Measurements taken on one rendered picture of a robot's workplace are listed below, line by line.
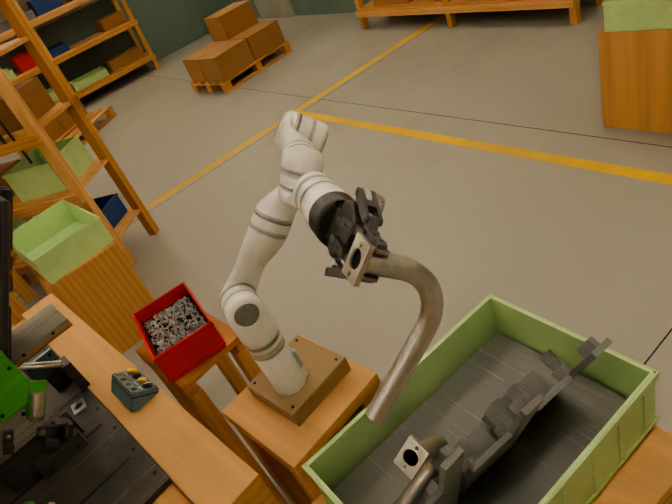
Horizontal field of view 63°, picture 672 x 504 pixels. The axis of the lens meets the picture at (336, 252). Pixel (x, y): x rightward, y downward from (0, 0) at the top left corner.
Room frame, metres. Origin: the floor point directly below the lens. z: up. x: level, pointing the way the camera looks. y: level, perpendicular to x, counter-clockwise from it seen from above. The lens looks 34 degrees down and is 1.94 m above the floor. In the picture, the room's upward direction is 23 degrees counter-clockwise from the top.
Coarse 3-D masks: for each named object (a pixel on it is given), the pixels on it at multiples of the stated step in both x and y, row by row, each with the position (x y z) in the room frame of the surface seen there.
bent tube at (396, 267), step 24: (360, 240) 0.54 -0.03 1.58; (360, 264) 0.52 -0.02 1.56; (384, 264) 0.52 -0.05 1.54; (408, 264) 0.53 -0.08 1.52; (432, 288) 0.53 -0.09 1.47; (432, 312) 0.53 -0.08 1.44; (408, 336) 0.54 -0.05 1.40; (432, 336) 0.52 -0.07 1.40; (408, 360) 0.52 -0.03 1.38; (384, 384) 0.52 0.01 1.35; (384, 408) 0.51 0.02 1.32
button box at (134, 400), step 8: (112, 376) 1.31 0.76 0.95; (120, 376) 1.30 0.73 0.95; (128, 376) 1.30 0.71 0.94; (144, 376) 1.30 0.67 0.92; (112, 384) 1.30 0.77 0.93; (120, 384) 1.26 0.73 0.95; (136, 384) 1.25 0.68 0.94; (152, 384) 1.25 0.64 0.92; (112, 392) 1.29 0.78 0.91; (120, 392) 1.25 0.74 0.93; (128, 392) 1.21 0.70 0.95; (136, 392) 1.20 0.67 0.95; (144, 392) 1.21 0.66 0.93; (152, 392) 1.22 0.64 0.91; (120, 400) 1.24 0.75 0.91; (128, 400) 1.20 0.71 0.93; (136, 400) 1.19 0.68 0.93; (144, 400) 1.20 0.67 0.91; (128, 408) 1.20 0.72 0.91; (136, 408) 1.19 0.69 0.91
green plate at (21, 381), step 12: (0, 360) 1.24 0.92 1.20; (0, 372) 1.22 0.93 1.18; (12, 372) 1.23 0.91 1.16; (0, 384) 1.20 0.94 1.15; (12, 384) 1.21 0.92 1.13; (24, 384) 1.22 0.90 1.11; (0, 396) 1.19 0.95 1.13; (12, 396) 1.19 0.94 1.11; (24, 396) 1.20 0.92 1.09; (0, 408) 1.17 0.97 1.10; (12, 408) 1.18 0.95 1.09; (0, 420) 1.16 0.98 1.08
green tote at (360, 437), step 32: (480, 320) 0.97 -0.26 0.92; (512, 320) 0.94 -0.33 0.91; (544, 320) 0.86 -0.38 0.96; (448, 352) 0.92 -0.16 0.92; (544, 352) 0.86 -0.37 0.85; (576, 352) 0.78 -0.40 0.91; (608, 352) 0.71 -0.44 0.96; (416, 384) 0.87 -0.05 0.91; (608, 384) 0.71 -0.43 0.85; (640, 384) 0.62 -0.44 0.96; (640, 416) 0.61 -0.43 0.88; (352, 448) 0.79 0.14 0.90; (608, 448) 0.56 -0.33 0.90; (320, 480) 0.70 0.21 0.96; (576, 480) 0.52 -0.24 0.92; (608, 480) 0.55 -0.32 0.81
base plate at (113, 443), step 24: (48, 384) 1.48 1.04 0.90; (72, 384) 1.43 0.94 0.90; (48, 408) 1.36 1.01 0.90; (96, 408) 1.27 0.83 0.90; (96, 432) 1.17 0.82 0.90; (120, 432) 1.13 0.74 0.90; (96, 456) 1.08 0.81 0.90; (120, 456) 1.05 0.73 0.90; (144, 456) 1.01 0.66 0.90; (0, 480) 1.14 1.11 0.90; (48, 480) 1.07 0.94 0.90; (72, 480) 1.03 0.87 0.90; (96, 480) 1.00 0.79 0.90; (120, 480) 0.97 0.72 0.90; (144, 480) 0.94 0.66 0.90; (168, 480) 0.91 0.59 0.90
